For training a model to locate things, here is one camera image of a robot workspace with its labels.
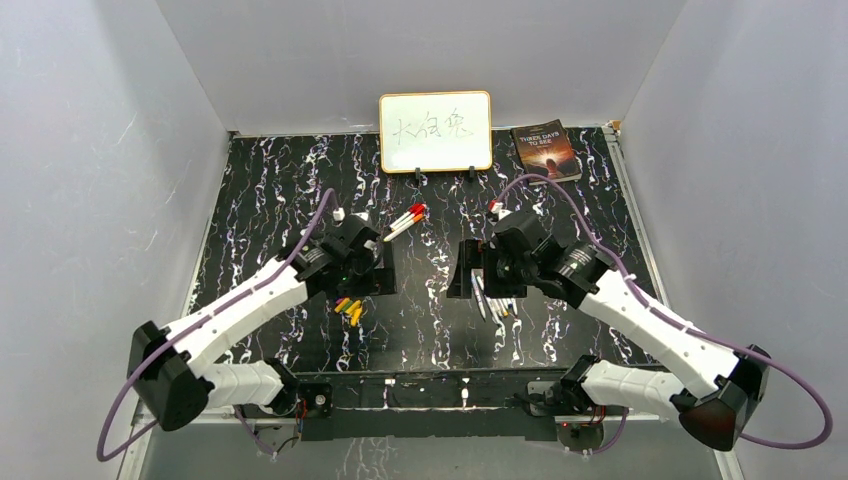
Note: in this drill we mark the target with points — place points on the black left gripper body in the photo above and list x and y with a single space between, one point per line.
364 280

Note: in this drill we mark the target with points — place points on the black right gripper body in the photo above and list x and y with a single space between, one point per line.
505 277

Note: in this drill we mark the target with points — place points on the yellow pen cap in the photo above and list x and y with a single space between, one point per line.
353 307
356 317

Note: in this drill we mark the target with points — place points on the orange cap marker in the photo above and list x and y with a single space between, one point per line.
403 227
495 309

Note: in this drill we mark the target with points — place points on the red cap marker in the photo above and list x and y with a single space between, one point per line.
414 210

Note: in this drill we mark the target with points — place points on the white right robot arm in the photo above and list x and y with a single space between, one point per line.
587 278

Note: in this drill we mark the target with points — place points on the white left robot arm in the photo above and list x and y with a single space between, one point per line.
175 369

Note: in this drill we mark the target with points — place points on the dark paperback book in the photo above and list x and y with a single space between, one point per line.
546 150

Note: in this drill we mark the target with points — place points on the small whiteboard with writing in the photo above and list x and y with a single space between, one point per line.
435 132

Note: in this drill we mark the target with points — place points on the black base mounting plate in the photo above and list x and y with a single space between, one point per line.
442 403

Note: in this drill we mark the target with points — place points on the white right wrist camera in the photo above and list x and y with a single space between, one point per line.
497 212

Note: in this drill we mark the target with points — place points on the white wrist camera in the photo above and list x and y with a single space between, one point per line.
497 212
340 214

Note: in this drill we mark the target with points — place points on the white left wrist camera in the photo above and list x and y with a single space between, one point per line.
340 214

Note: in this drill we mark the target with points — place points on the aluminium frame rail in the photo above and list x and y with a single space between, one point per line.
177 402

